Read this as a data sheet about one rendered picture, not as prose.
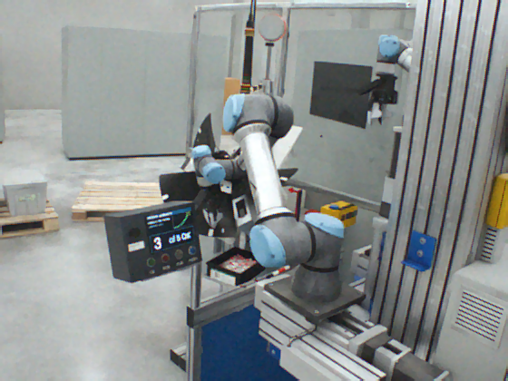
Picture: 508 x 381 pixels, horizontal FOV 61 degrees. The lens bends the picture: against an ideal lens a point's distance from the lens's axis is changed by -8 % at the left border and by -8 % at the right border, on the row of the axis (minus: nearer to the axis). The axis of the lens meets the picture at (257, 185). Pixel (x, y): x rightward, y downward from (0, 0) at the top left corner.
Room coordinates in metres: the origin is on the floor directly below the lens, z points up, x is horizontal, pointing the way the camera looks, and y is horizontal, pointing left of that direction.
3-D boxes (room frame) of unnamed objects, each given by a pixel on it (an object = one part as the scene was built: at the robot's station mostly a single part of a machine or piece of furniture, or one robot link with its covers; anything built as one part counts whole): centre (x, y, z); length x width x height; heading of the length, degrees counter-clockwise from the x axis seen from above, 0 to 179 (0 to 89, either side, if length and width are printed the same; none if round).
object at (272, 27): (2.73, -0.01, 1.88); 0.16 x 0.07 x 0.16; 82
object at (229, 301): (1.70, -0.11, 0.82); 0.90 x 0.04 x 0.08; 137
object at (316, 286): (1.24, -0.20, 1.09); 0.15 x 0.15 x 0.10
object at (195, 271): (1.38, 0.18, 0.96); 0.03 x 0.03 x 0.20; 47
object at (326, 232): (1.23, -0.19, 1.20); 0.13 x 0.12 x 0.14; 117
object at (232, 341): (1.70, -0.11, 0.45); 0.82 x 0.02 x 0.66; 137
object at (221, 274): (1.76, 0.06, 0.85); 0.22 x 0.17 x 0.07; 151
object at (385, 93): (1.84, -0.48, 1.62); 0.09 x 0.08 x 0.12; 47
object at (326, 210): (1.99, -0.38, 1.02); 0.16 x 0.10 x 0.11; 137
